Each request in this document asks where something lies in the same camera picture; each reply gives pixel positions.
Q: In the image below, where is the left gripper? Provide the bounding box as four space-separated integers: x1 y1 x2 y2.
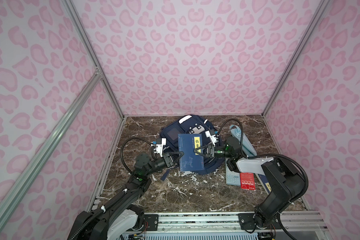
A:
145 152 184 179

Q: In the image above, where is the blue book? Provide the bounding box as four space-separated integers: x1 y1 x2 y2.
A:
256 174 272 195
178 134 205 172

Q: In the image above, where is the navy blue student backpack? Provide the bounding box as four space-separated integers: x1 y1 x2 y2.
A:
160 115 224 175

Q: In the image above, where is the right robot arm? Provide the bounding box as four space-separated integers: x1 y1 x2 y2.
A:
194 126 309 229

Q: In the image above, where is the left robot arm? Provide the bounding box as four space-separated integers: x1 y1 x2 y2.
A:
68 138 184 240

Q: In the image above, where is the light blue calculator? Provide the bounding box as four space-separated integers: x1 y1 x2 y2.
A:
225 161 241 186

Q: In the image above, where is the light blue pencil pouch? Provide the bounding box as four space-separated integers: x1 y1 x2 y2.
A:
230 125 257 157

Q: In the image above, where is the red calculator package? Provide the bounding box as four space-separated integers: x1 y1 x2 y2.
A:
240 173 256 191

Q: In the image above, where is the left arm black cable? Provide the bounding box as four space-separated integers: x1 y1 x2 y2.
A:
67 137 157 240

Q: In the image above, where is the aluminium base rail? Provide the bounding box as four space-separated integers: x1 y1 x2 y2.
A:
68 211 331 240

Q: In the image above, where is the aluminium frame post left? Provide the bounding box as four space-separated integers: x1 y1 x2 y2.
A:
61 0 125 120

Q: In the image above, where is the aluminium frame post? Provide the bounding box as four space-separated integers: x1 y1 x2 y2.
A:
61 0 125 120
261 0 333 120

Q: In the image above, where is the aluminium frame post right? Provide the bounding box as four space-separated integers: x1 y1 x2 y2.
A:
261 0 333 120

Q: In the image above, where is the aluminium frame strut left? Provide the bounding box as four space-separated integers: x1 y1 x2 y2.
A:
0 74 102 233

